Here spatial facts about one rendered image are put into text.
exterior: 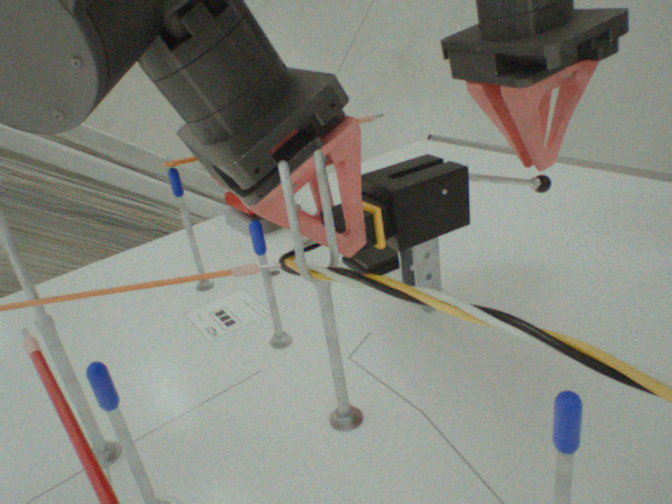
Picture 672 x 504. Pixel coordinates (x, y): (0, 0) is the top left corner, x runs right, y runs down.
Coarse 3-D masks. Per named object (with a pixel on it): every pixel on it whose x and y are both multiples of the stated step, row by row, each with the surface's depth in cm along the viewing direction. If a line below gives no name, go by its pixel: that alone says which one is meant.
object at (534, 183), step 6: (474, 174) 37; (480, 174) 37; (474, 180) 37; (480, 180) 37; (486, 180) 37; (492, 180) 38; (498, 180) 38; (504, 180) 38; (510, 180) 38; (516, 180) 39; (522, 180) 39; (528, 180) 39; (534, 180) 40; (534, 186) 40; (444, 192) 33
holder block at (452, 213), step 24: (384, 168) 35; (408, 168) 35; (432, 168) 34; (456, 168) 34; (384, 192) 33; (408, 192) 32; (432, 192) 33; (456, 192) 34; (408, 216) 33; (432, 216) 34; (456, 216) 35; (408, 240) 33
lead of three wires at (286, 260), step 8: (312, 240) 32; (304, 248) 31; (312, 248) 32; (288, 256) 29; (288, 264) 26; (296, 264) 25; (312, 264) 24; (288, 272) 26; (296, 272) 26; (312, 272) 24
